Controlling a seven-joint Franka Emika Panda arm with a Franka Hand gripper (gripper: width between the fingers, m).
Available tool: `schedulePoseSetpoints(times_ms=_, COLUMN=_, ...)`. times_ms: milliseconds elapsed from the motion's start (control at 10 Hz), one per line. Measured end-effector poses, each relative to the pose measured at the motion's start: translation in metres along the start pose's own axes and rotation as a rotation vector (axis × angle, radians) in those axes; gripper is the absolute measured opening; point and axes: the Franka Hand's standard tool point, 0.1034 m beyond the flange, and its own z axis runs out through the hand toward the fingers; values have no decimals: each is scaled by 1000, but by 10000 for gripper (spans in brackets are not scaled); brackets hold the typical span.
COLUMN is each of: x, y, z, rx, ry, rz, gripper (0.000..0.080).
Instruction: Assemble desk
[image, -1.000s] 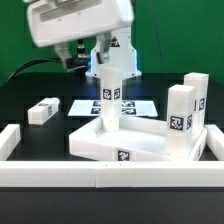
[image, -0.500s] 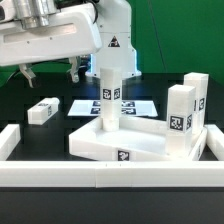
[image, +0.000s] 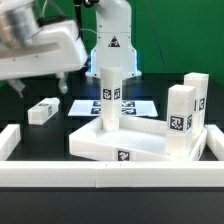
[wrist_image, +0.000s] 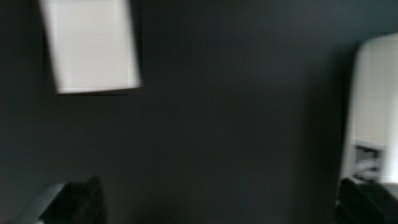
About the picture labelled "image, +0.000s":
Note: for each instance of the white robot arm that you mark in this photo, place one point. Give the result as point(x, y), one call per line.
point(18, 25)

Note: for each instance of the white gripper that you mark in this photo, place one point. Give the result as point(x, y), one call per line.
point(57, 48)

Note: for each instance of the white desk top tray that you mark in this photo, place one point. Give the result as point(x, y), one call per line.
point(137, 139)

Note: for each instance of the white U-shaped fence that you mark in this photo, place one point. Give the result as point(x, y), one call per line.
point(101, 174)

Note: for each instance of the fiducial marker sheet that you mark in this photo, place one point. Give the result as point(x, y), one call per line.
point(129, 107)

